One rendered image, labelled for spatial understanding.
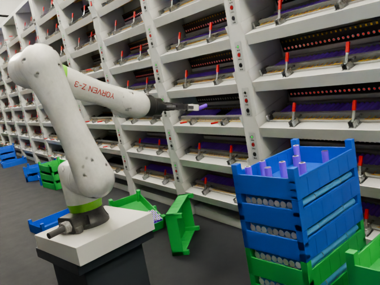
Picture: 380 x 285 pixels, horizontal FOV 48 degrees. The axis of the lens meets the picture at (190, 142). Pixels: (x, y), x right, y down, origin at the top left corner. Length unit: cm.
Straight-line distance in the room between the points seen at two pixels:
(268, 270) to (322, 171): 30
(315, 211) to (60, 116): 79
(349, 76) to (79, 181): 94
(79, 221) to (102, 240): 14
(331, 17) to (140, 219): 94
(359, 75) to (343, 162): 35
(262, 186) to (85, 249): 64
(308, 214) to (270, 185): 12
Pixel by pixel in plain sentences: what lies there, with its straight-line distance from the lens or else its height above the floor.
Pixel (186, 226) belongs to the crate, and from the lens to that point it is 229.
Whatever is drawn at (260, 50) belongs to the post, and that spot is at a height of 85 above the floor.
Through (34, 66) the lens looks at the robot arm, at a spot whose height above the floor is 92.
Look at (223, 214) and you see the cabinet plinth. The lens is 228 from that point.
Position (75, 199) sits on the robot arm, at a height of 45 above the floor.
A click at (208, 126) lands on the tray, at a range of 209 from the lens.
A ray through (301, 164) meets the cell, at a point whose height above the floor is 54.
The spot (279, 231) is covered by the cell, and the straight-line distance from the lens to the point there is 114.
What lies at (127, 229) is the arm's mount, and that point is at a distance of 152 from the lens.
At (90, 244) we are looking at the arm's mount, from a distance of 145.
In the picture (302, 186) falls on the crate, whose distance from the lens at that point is 106.
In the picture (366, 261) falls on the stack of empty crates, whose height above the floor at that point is 34.
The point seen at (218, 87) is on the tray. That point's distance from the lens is 197.
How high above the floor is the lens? 83
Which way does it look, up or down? 10 degrees down
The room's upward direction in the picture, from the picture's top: 10 degrees counter-clockwise
